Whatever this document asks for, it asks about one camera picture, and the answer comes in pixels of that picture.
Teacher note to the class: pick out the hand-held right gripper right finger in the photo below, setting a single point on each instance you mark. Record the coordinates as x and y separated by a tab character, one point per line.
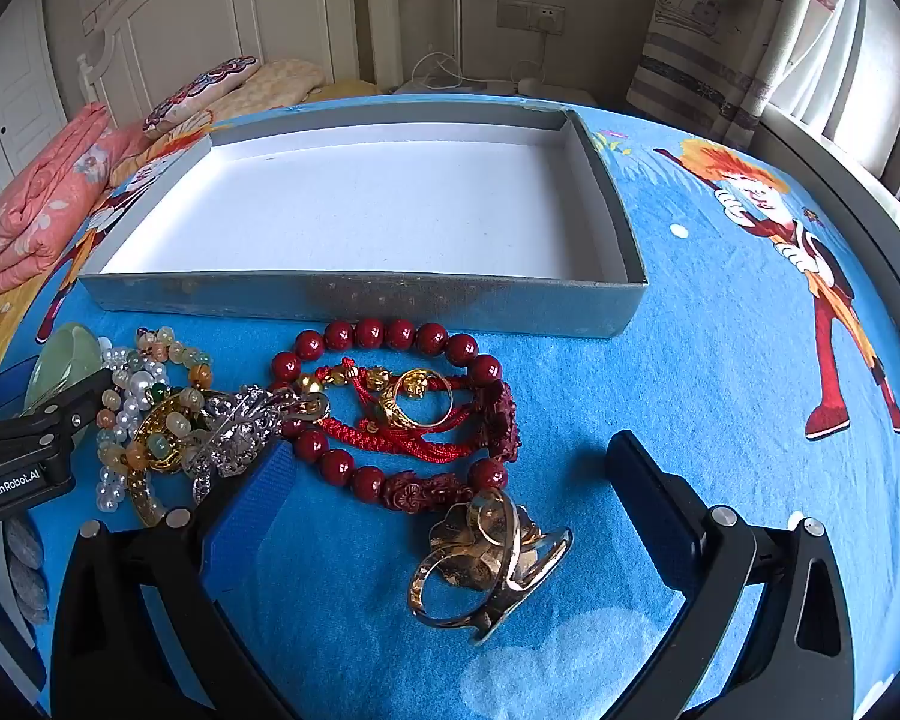
649	499

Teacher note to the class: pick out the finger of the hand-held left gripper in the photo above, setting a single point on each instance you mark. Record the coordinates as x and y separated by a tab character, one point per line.
11	384
75	405

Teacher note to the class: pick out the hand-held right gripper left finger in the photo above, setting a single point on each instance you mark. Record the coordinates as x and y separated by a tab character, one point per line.
247	517

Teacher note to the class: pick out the green jade bangle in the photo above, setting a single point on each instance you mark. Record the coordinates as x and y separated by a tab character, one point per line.
60	360

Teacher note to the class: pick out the white pearl bead strand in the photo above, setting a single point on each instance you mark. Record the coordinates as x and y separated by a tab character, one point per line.
131	412

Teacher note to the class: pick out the silver rhinestone brooch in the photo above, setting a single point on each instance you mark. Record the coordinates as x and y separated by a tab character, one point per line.
232	435

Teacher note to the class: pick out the gold bangle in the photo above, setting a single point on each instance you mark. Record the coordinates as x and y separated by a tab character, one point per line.
148	504

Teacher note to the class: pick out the large gold flower brooch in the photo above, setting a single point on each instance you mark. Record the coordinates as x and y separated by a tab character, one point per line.
465	540

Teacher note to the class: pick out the pink floral quilt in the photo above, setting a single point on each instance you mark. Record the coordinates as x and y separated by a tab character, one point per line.
37	195

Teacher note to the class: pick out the blue cartoon printed blanket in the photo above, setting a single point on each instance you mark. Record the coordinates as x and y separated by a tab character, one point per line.
720	315

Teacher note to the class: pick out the white wardrobe door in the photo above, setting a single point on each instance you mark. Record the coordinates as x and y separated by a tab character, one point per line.
15	90

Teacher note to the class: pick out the round patterned cushion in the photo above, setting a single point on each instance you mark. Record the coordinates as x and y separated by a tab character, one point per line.
195	94

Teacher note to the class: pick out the yellow quilted pillow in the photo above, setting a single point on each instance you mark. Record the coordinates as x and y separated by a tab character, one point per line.
277	82

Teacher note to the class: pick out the white wooden headboard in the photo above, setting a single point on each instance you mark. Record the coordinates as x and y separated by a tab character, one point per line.
195	7

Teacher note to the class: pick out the printed striped curtain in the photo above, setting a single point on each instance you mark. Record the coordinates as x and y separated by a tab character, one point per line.
705	52

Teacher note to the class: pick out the window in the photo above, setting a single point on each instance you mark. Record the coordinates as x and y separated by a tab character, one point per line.
885	75

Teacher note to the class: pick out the slim white desk lamp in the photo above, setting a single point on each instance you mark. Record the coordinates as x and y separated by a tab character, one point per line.
457	0

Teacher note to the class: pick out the wall switch panel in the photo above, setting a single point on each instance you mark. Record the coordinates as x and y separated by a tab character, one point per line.
94	4

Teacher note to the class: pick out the wall socket plate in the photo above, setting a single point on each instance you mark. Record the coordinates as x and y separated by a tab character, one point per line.
529	15

